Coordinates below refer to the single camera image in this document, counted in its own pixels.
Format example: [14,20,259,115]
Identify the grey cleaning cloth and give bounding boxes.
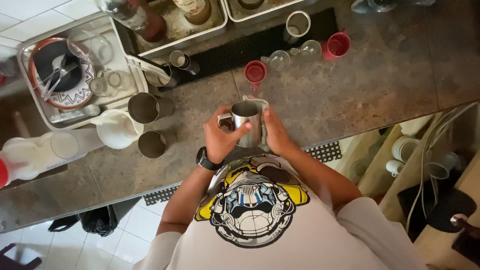
[242,95,271,152]

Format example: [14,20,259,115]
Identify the white metal bottle tray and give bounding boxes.
[110,0,229,59]

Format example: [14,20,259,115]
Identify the small red cup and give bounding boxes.
[244,60,268,91]

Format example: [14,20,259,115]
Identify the patterned ceramic plate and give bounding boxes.
[28,36,97,110]

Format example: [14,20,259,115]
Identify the person's left hand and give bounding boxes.
[203,105,253,164]

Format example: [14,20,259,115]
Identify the black bowl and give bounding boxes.
[32,40,83,93]

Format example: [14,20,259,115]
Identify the person's right hand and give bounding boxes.
[261,106,298,157]

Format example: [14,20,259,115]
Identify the clear glassware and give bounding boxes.
[350,0,438,14]

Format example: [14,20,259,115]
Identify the black rubber bar mat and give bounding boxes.
[157,7,339,93]

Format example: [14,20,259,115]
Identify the white plastic jug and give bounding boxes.
[89,109,145,150]

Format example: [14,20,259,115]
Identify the white printed t-shirt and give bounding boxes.
[132,153,429,270]

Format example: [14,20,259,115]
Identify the clear glass bowl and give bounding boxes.
[67,29,115,67]

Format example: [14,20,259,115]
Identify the wide steel tumbler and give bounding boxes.
[127,92,160,125]

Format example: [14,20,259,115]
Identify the large red cup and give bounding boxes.
[321,30,352,62]

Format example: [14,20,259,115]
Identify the dark chair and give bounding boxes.
[0,242,43,270]

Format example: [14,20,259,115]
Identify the small glass mug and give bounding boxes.
[88,76,113,98]

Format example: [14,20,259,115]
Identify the clear glass cup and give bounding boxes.
[260,50,291,72]
[289,40,323,63]

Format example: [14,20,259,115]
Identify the steel jigger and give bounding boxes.
[169,50,201,76]

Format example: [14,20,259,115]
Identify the narrow steel tumbler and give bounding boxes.
[137,130,168,160]

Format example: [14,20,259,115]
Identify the amber liquid bottle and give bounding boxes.
[172,0,213,26]

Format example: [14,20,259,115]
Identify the black wristwatch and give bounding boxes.
[195,146,225,172]

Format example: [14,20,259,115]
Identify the steel pitcher with handle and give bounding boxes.
[283,10,312,45]

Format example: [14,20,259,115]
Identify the red capped squeeze bottle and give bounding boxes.
[0,157,11,189]

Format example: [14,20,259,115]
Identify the large glass mug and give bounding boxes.
[97,68,136,92]

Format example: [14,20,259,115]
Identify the black bin bag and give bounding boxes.
[47,204,119,238]

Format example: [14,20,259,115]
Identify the stainless steel milk jug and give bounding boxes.
[218,101,262,148]

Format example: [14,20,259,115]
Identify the clear plastic cup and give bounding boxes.
[50,130,82,160]

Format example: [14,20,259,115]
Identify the translucent plastic container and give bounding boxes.
[0,128,106,181]

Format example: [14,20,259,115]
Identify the wooden shelf with crockery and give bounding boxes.
[348,101,480,270]

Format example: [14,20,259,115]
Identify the dark red liquid bottle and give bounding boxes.
[95,0,168,43]

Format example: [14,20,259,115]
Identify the flat metal utensil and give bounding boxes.
[48,104,101,125]

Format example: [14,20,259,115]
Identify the white dish tray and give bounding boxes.
[16,15,150,131]

